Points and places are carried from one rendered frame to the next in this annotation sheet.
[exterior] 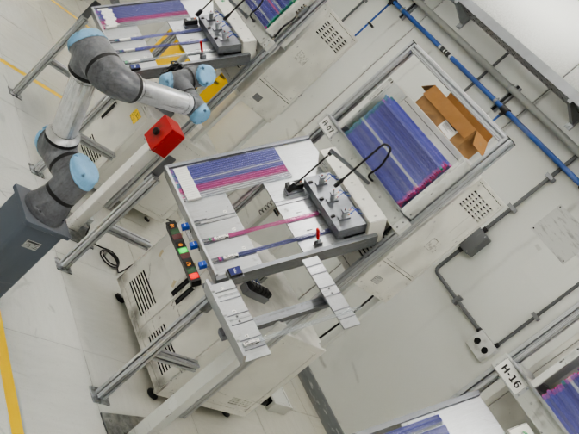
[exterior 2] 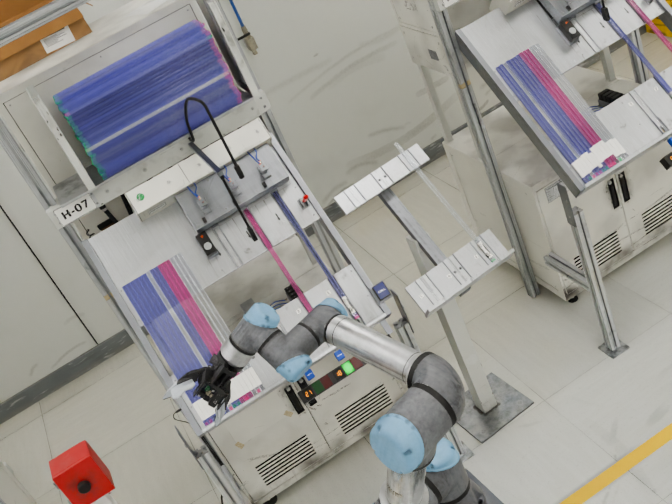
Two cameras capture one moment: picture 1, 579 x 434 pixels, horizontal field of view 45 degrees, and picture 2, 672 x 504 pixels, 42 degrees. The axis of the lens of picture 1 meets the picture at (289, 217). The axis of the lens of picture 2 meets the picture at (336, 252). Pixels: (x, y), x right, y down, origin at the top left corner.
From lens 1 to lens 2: 2.25 m
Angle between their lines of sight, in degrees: 51
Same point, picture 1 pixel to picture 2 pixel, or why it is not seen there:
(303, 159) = (137, 242)
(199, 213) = not seen: hidden behind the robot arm
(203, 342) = not seen: hidden behind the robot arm
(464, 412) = (483, 44)
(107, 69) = (458, 389)
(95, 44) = (427, 417)
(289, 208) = (244, 246)
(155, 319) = (325, 429)
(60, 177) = (456, 479)
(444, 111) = (27, 40)
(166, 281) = (281, 425)
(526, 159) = not seen: outside the picture
